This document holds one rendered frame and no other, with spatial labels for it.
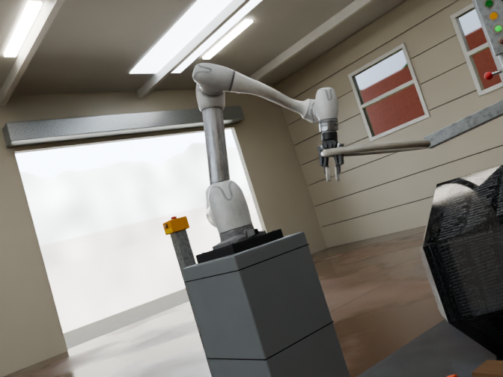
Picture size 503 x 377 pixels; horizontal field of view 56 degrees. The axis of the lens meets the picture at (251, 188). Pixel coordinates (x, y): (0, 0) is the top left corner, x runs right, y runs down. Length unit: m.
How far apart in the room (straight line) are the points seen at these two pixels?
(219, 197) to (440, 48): 7.47
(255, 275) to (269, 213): 8.30
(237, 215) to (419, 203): 7.70
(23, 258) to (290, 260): 6.13
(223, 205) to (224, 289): 0.36
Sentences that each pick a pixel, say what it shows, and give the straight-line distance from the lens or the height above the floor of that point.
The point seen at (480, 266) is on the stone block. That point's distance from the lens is 2.09.
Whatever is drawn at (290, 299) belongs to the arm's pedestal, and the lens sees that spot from 1.95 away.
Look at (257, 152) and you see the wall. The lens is 10.38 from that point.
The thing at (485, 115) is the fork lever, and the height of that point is 1.03.
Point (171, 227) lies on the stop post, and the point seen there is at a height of 1.03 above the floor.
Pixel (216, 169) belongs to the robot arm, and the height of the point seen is 1.19.
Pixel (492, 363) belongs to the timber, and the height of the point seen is 0.13.
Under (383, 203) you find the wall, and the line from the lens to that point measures 9.94.
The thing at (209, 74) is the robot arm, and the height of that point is 1.60.
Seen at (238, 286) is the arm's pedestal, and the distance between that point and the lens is 1.83.
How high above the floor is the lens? 0.86
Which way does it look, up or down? 5 degrees up
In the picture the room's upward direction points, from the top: 17 degrees counter-clockwise
